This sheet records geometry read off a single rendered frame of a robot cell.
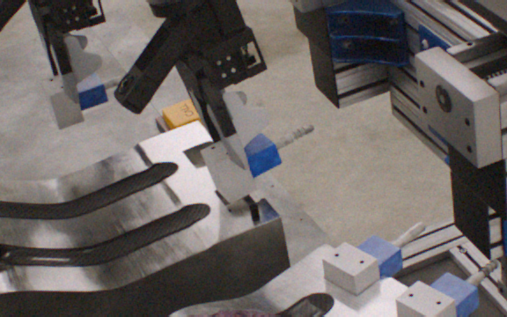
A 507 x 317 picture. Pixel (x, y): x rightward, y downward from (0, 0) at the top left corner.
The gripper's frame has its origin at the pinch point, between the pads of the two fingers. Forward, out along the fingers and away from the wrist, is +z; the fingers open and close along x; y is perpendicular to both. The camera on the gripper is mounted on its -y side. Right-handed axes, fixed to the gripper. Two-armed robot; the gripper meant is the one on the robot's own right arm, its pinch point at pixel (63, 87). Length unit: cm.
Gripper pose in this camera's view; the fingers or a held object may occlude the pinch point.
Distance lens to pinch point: 149.6
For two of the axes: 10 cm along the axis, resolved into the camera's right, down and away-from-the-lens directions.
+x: -4.0, -4.4, 8.0
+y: 9.0, -3.5, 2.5
